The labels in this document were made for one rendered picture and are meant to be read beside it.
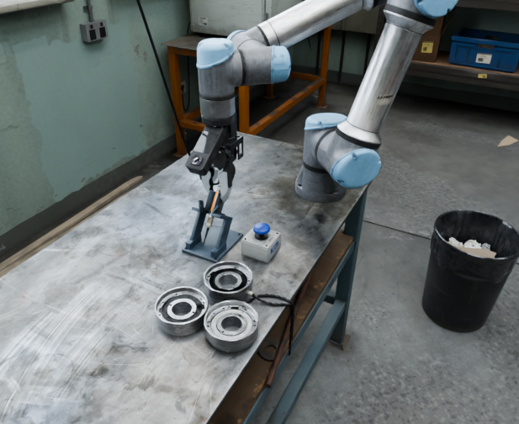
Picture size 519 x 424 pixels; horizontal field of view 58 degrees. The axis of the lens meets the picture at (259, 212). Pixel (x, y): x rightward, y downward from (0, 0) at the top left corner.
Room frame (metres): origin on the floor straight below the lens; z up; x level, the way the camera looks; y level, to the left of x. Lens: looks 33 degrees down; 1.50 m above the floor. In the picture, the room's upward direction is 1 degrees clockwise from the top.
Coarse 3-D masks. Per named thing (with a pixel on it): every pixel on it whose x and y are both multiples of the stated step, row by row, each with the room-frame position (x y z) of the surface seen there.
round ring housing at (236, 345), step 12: (228, 300) 0.68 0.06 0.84; (216, 312) 0.66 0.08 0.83; (252, 312) 0.66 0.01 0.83; (204, 324) 0.62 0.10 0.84; (228, 324) 0.65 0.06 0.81; (240, 324) 0.65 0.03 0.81; (252, 324) 0.64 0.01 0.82; (216, 336) 0.60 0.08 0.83; (252, 336) 0.60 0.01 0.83; (216, 348) 0.60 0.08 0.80; (228, 348) 0.58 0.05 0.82; (240, 348) 0.58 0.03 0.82
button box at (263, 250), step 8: (248, 232) 0.91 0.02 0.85; (272, 232) 0.91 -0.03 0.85; (248, 240) 0.88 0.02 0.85; (256, 240) 0.88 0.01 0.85; (264, 240) 0.88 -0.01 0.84; (272, 240) 0.88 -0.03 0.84; (280, 240) 0.91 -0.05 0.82; (248, 248) 0.87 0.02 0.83; (256, 248) 0.86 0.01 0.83; (264, 248) 0.85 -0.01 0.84; (272, 248) 0.87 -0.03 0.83; (248, 256) 0.87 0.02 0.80; (256, 256) 0.86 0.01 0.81; (264, 256) 0.85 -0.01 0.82; (272, 256) 0.87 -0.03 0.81
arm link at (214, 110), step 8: (200, 104) 0.95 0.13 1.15; (208, 104) 0.93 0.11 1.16; (216, 104) 0.93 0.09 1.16; (224, 104) 0.93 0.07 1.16; (232, 104) 0.95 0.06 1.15; (200, 112) 0.96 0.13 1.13; (208, 112) 0.93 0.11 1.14; (216, 112) 0.93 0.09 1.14; (224, 112) 0.93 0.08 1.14; (232, 112) 0.95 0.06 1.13
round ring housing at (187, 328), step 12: (180, 288) 0.72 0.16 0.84; (192, 288) 0.72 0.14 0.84; (156, 300) 0.68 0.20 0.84; (180, 300) 0.69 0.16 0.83; (204, 300) 0.69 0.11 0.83; (156, 312) 0.65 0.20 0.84; (168, 312) 0.66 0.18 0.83; (192, 312) 0.66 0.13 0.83; (204, 312) 0.65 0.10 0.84; (168, 324) 0.62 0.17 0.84; (180, 324) 0.62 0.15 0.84; (192, 324) 0.63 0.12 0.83; (180, 336) 0.63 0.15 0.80
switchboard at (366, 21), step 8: (376, 8) 4.38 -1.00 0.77; (352, 16) 4.48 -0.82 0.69; (360, 16) 4.45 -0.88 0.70; (368, 16) 4.41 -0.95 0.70; (376, 16) 4.38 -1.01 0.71; (336, 24) 4.54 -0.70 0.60; (344, 24) 4.52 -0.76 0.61; (352, 24) 4.47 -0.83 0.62; (360, 24) 4.44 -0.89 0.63; (368, 24) 4.41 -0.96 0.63; (376, 24) 4.37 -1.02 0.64; (384, 24) 4.34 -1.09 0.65; (320, 32) 4.83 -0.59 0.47; (344, 32) 4.71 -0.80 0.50; (360, 32) 4.46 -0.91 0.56; (368, 32) 4.40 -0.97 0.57; (320, 40) 4.84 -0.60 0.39; (344, 40) 4.72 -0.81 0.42; (368, 40) 4.60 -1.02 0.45; (368, 48) 4.60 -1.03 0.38
